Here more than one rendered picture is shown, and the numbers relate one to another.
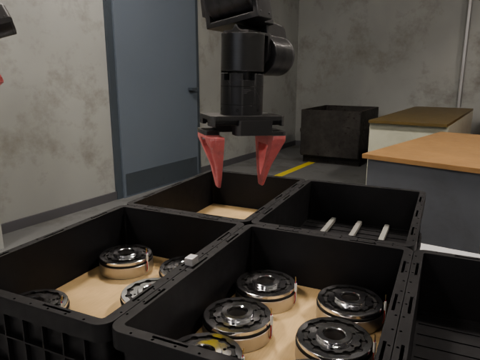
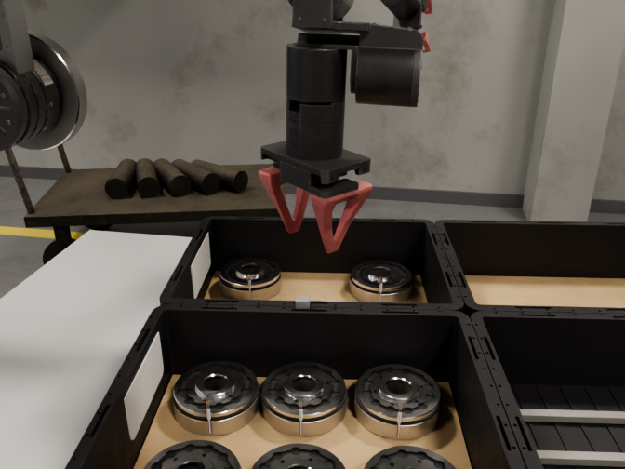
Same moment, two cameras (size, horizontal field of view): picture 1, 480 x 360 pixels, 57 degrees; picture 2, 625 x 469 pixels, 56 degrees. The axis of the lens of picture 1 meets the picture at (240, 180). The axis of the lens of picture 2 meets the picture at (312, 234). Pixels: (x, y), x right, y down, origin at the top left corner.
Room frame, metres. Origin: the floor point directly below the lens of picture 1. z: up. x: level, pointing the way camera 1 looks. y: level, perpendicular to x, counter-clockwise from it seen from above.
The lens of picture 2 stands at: (0.38, -0.53, 1.32)
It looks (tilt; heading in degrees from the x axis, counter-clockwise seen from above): 24 degrees down; 68
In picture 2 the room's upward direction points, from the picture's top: straight up
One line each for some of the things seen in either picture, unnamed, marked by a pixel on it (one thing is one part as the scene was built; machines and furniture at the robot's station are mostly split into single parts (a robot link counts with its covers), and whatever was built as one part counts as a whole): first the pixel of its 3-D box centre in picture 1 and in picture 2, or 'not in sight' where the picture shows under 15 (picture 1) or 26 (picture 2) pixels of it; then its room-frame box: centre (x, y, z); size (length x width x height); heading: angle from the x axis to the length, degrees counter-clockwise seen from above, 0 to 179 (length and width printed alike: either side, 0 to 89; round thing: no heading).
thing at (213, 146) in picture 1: (228, 153); (301, 195); (0.60, 0.02, 1.10); 0.07 x 0.07 x 0.09; 19
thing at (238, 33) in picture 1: (245, 53); (323, 72); (0.61, -0.01, 1.23); 0.07 x 0.06 x 0.07; 147
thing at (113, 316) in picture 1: (116, 252); (313, 261); (0.69, 0.21, 0.92); 0.40 x 0.30 x 0.02; 155
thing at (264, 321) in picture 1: (237, 315); (304, 388); (0.60, 0.00, 0.86); 0.10 x 0.10 x 0.01
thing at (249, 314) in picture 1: (237, 312); (304, 384); (0.60, 0.00, 0.86); 0.05 x 0.05 x 0.01
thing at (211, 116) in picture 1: (241, 100); (314, 134); (0.61, 0.00, 1.17); 0.10 x 0.07 x 0.07; 109
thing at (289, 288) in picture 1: (266, 283); (398, 391); (0.70, -0.04, 0.86); 0.10 x 0.10 x 0.01
